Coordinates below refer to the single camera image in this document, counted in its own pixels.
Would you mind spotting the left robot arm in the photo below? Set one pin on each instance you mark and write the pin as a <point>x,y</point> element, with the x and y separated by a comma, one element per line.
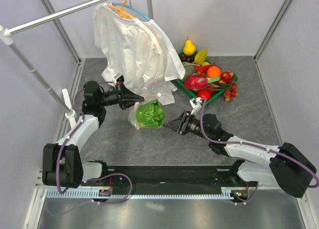
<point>62,165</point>

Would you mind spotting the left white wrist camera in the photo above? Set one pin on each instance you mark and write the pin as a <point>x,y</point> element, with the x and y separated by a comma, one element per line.
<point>118,79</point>

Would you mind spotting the white metal clothes rack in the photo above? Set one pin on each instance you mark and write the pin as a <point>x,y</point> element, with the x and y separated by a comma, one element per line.
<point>25,106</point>

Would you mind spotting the orange fruit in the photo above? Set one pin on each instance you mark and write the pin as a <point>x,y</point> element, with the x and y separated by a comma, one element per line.
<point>213,71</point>

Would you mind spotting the yellow star fruit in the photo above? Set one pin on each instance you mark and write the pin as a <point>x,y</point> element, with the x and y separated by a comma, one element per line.
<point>200,57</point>

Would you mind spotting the clear pink-dotted zip bag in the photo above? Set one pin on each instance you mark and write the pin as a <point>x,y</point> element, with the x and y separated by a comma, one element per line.
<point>148,96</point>

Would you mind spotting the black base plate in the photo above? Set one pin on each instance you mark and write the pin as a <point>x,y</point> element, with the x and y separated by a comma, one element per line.
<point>181,179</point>

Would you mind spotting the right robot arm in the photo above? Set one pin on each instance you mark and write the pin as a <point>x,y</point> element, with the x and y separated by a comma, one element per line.
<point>282,166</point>

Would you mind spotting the teal clothes hanger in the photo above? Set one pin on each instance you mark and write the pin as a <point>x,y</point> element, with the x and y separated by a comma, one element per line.
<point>139,14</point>

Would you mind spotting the green lettuce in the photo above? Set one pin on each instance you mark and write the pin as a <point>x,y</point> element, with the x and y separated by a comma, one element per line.
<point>150,115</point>

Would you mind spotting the red lychee bunch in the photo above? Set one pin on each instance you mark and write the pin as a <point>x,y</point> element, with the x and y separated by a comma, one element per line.
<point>227,84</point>

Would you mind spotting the yellow pear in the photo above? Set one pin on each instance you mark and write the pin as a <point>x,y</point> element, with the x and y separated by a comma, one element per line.
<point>189,48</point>

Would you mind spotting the orange clothes hanger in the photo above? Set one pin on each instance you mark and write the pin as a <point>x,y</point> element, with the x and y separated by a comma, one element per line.
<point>121,11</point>

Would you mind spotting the light blue cable duct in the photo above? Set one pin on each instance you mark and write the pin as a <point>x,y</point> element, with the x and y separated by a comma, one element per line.
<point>84,193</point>

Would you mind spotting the green melon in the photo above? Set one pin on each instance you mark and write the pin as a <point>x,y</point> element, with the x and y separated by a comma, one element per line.
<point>189,70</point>

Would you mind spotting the white t-shirt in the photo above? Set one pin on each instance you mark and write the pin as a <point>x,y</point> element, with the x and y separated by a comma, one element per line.
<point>138,50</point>

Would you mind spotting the pink dragon fruit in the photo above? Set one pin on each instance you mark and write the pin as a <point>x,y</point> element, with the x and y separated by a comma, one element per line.
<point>197,81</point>

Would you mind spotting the green plastic tray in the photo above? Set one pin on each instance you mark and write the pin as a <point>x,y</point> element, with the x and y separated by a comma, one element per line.
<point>214,87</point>

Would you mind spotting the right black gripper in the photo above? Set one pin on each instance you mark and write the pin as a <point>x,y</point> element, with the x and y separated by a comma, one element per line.
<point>180,124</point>

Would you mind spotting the dark purple grapes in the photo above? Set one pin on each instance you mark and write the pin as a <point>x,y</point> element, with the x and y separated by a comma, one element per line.
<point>187,58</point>

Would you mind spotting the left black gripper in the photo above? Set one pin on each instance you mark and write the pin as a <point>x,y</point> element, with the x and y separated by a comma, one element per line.
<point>125,98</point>

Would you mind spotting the red tomato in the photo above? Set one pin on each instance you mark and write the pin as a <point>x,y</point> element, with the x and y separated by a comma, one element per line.
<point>204,94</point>

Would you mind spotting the red pepper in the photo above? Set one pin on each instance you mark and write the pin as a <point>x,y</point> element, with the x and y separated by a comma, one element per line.
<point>203,69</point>

